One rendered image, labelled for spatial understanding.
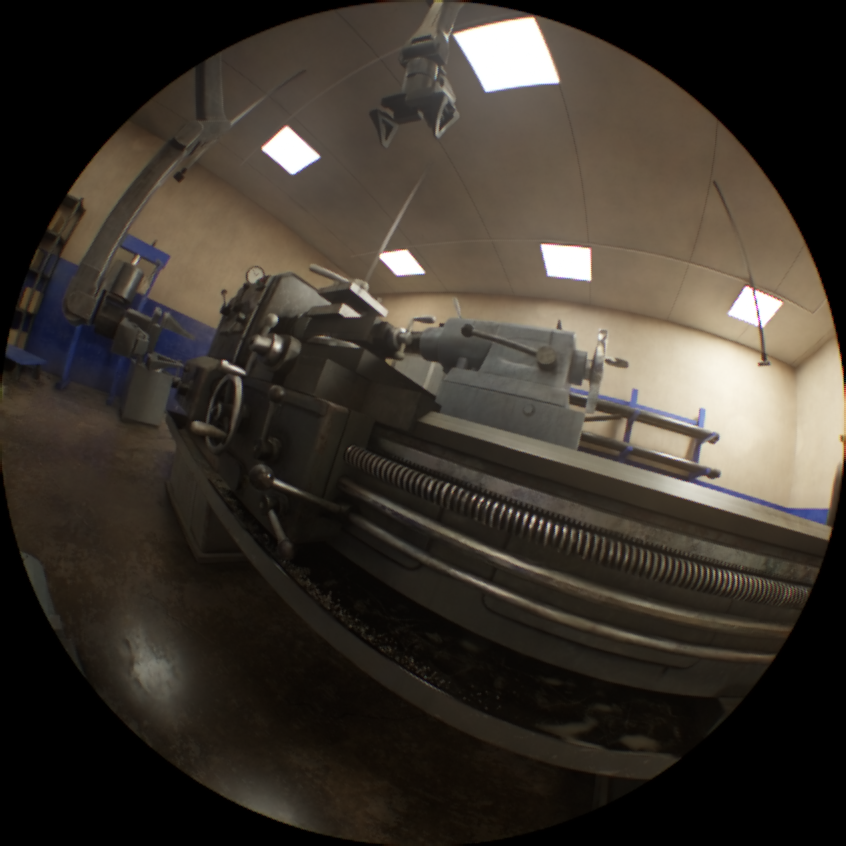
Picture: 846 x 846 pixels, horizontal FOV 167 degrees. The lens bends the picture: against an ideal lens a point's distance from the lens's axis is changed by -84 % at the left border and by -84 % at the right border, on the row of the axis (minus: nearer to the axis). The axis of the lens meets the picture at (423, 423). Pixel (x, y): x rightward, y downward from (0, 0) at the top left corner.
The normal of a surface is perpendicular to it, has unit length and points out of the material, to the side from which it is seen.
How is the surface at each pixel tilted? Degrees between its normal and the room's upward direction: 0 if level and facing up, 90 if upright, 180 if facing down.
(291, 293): 90
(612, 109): 180
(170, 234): 90
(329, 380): 90
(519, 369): 66
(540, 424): 90
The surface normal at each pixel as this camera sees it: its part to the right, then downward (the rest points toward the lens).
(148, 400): 0.87, 0.26
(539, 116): -0.32, 0.95
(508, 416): -0.48, -0.22
